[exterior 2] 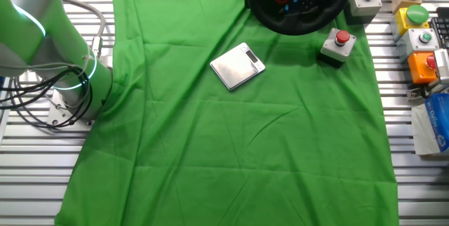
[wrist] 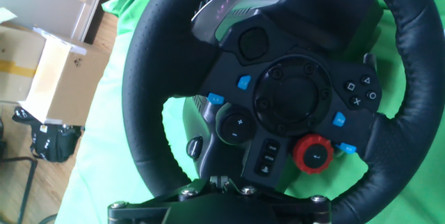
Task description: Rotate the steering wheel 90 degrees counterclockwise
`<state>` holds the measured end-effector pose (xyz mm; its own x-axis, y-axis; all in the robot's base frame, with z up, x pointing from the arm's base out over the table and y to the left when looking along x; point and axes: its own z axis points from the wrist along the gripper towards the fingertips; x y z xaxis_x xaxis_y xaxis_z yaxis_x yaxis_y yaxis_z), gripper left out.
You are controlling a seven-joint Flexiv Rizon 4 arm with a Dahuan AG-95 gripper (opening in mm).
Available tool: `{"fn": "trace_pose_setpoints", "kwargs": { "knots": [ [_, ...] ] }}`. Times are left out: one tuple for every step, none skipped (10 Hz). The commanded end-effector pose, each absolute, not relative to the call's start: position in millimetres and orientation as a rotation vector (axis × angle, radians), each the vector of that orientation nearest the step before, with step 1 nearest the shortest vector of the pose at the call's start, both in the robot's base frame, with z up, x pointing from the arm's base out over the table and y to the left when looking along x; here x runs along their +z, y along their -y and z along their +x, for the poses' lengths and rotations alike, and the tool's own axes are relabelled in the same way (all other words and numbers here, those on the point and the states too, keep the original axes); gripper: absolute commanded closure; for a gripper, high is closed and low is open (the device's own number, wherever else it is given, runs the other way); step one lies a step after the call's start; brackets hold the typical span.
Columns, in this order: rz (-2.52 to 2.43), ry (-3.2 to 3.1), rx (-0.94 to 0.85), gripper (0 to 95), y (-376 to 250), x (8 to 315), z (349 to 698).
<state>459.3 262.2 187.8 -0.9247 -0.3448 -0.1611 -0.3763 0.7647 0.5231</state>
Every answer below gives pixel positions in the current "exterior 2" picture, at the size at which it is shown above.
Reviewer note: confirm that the yellow box green button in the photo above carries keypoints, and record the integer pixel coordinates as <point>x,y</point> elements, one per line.
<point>416,14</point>

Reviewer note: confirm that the grey box small green button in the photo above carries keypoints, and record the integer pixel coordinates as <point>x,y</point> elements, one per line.
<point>419,38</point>

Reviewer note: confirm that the grey box tall red button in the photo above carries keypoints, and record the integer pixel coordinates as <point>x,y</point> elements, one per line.
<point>338,48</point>

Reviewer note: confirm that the silver digital scale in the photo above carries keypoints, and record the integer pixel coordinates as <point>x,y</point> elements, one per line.
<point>235,68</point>

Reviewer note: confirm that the green cloth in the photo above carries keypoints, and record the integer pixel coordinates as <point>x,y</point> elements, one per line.
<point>228,149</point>

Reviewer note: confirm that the black steering wheel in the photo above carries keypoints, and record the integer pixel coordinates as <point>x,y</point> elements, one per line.
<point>291,27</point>

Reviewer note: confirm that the orange box red button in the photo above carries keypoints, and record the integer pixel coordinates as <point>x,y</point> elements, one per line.
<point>419,68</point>

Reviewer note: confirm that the black keyboard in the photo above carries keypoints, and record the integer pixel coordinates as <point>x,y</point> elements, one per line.
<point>441,26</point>

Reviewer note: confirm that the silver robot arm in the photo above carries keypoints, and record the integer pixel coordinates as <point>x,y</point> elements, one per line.
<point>42,43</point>

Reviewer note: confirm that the blue tissue pack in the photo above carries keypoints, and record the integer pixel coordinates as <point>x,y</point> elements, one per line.
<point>436,124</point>

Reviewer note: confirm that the grey box flat red button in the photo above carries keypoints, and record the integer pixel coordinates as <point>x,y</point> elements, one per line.
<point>365,5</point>

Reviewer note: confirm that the grey ribbed camera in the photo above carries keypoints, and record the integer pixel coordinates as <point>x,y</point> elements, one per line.
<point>442,66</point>

